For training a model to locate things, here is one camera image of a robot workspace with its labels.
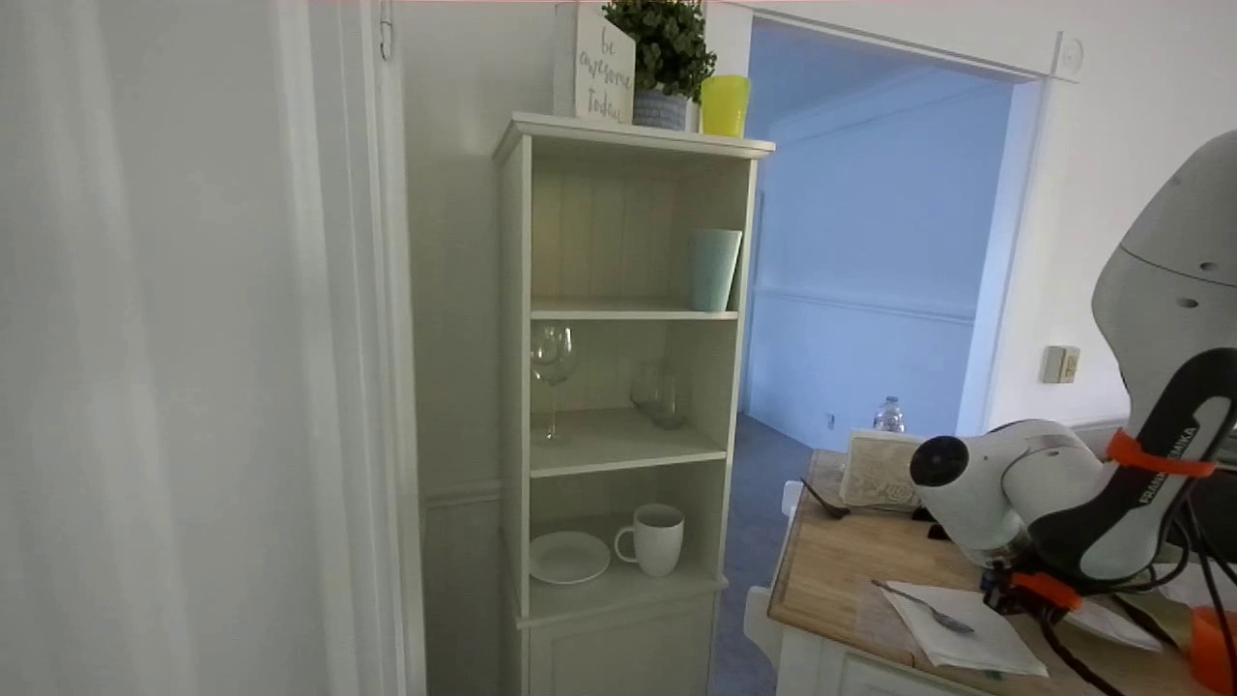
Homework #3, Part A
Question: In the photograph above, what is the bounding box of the white plate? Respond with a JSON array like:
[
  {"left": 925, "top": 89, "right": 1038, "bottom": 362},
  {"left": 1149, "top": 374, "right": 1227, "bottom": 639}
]
[
  {"left": 1056, "top": 597, "right": 1172, "bottom": 656},
  {"left": 527, "top": 530, "right": 613, "bottom": 590}
]

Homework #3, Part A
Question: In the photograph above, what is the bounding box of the white paper napkin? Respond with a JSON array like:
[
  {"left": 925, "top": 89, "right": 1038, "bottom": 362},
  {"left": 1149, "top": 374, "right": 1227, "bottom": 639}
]
[{"left": 877, "top": 575, "right": 1051, "bottom": 679}]

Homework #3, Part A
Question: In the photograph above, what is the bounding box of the white lettered sign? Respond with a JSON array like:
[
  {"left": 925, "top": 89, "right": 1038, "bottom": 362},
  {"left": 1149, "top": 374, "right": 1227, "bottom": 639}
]
[{"left": 554, "top": 5, "right": 639, "bottom": 127}]

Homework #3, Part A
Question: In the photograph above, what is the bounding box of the beige patterned box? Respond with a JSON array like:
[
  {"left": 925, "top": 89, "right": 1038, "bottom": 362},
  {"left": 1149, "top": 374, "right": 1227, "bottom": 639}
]
[{"left": 841, "top": 429, "right": 925, "bottom": 510}]

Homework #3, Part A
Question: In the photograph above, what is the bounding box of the metal spoon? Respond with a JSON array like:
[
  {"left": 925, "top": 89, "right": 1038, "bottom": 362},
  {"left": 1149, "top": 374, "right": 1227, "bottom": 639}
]
[{"left": 871, "top": 575, "right": 979, "bottom": 639}]

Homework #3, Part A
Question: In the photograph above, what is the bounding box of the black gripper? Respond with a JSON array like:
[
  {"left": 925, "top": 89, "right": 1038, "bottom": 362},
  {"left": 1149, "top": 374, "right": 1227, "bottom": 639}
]
[{"left": 979, "top": 554, "right": 1044, "bottom": 620}]

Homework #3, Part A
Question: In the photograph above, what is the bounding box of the cream wooden shelf cabinet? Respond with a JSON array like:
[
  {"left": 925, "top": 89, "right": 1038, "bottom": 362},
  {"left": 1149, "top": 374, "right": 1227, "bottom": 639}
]
[{"left": 491, "top": 107, "right": 776, "bottom": 696}]

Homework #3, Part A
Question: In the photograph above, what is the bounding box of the white wall switch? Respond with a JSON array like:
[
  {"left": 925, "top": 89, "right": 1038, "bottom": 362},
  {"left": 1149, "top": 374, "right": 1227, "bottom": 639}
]
[{"left": 1038, "top": 343, "right": 1081, "bottom": 385}]

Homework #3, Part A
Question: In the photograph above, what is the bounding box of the pale teal cup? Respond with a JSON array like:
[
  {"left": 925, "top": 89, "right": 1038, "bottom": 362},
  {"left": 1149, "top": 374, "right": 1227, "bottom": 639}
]
[{"left": 685, "top": 223, "right": 747, "bottom": 316}]

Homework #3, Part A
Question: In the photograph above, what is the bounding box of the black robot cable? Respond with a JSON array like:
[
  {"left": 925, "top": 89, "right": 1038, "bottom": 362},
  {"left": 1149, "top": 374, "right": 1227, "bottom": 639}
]
[{"left": 1027, "top": 499, "right": 1237, "bottom": 696}]

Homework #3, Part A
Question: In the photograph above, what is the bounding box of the yellow plastic cup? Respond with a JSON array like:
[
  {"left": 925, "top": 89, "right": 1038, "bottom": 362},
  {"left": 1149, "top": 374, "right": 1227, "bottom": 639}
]
[{"left": 696, "top": 72, "right": 754, "bottom": 140}]

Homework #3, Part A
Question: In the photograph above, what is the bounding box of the orange plastic cup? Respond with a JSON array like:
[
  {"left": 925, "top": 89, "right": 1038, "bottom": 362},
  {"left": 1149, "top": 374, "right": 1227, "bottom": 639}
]
[{"left": 1187, "top": 603, "right": 1237, "bottom": 696}]

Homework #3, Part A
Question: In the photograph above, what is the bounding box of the green potted plant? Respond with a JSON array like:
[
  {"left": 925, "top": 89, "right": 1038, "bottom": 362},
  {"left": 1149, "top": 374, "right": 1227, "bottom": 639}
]
[{"left": 598, "top": 0, "right": 720, "bottom": 135}]

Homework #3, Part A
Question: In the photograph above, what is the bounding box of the clear wine glass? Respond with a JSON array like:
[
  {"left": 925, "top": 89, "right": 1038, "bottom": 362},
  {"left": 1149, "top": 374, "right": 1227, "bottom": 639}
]
[{"left": 531, "top": 319, "right": 578, "bottom": 447}]

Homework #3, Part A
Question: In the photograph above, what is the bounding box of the white ceramic mug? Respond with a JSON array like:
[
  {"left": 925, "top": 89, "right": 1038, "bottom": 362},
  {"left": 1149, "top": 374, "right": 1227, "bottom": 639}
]
[{"left": 612, "top": 499, "right": 688, "bottom": 579}]

